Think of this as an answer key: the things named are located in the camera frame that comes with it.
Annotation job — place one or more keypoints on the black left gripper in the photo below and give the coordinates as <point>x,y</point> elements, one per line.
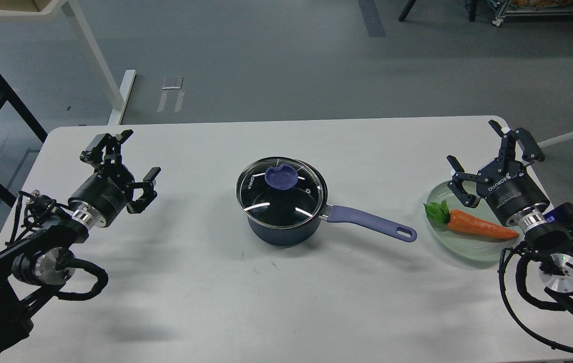
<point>98,201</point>

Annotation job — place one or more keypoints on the blue saucepan with handle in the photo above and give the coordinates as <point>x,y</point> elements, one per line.
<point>333,214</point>

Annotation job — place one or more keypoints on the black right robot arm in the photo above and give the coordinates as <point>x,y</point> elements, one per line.
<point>544,271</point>

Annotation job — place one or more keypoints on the orange toy carrot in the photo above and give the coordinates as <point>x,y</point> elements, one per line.
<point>463,222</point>

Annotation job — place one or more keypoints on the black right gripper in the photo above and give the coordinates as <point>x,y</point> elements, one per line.
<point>504,182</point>

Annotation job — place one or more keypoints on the white desk frame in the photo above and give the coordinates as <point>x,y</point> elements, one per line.
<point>69,61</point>

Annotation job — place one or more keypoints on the metal wheeled cart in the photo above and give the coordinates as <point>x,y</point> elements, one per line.
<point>530,9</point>

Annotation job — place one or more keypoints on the glass lid with blue knob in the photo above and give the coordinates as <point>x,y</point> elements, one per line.
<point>281,193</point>

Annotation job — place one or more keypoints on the clear glass plate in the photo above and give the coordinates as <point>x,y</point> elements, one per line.
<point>467,245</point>

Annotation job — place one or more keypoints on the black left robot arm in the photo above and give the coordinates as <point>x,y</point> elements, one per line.
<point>37,263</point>

